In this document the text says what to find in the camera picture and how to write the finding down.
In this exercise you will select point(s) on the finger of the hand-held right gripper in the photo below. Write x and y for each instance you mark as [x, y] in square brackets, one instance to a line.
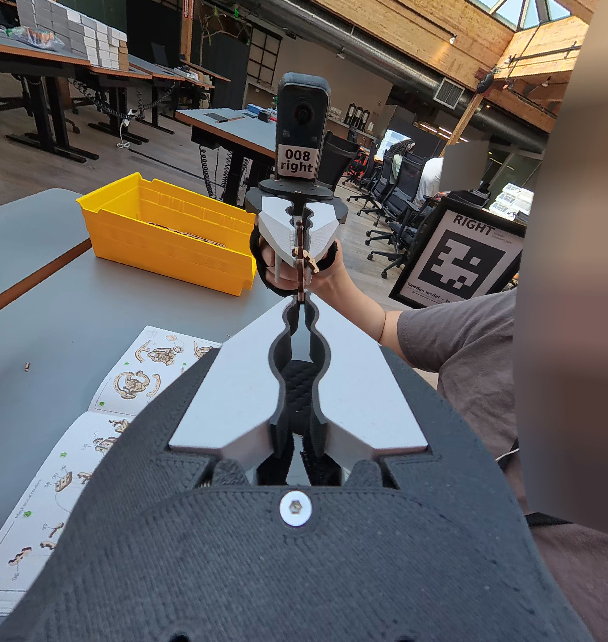
[324, 223]
[276, 225]

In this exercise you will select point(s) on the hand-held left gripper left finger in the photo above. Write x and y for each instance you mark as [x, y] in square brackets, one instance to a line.
[234, 391]

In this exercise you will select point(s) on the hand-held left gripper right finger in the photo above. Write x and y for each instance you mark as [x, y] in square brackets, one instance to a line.
[369, 396]

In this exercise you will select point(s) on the light wooden model part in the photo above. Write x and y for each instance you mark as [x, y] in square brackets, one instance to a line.
[309, 261]

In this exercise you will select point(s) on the dark wooden model part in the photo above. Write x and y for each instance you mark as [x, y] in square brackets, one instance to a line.
[301, 291]

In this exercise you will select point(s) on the wooden parts sheet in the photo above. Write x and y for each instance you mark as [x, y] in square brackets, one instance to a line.
[183, 234]

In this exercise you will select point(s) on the person's right hand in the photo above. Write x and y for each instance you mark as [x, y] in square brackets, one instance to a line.
[329, 283]

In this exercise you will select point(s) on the black coffee dispenser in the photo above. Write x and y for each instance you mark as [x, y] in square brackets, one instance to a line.
[350, 116]
[364, 119]

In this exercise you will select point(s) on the black framed window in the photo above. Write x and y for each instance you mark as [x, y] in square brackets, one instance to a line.
[261, 60]

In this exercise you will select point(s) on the row of black office chairs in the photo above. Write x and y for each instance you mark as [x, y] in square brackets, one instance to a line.
[399, 210]

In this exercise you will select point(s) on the black desk pad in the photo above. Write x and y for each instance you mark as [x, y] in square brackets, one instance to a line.
[216, 116]

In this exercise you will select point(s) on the instruction booklet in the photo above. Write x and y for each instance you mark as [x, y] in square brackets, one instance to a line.
[133, 361]

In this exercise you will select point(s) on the yellow plastic bin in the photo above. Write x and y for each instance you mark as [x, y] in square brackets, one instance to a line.
[158, 256]

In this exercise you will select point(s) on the framed marker sign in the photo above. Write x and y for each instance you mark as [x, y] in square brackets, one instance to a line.
[459, 261]

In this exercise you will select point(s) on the square air vent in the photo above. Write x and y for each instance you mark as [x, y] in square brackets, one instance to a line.
[449, 92]

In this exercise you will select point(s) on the black hanging lamp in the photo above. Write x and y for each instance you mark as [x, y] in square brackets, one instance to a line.
[486, 83]

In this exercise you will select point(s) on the clear plastic organiser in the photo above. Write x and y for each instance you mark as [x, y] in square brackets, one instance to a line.
[512, 198]

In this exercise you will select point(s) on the stack of white boxes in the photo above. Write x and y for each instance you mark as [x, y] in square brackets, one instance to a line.
[83, 35]

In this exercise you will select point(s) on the skylight window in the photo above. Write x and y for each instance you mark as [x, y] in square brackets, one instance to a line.
[524, 12]

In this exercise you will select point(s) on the clear bag of colourful items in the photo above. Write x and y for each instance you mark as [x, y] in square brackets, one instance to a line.
[33, 36]

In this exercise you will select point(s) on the grey ventilation duct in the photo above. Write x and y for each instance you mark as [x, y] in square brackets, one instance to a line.
[384, 60]

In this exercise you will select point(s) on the wooden support post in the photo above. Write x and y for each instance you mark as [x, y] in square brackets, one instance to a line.
[186, 40]

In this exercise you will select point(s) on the red post sign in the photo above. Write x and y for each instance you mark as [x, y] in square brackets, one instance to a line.
[186, 9]

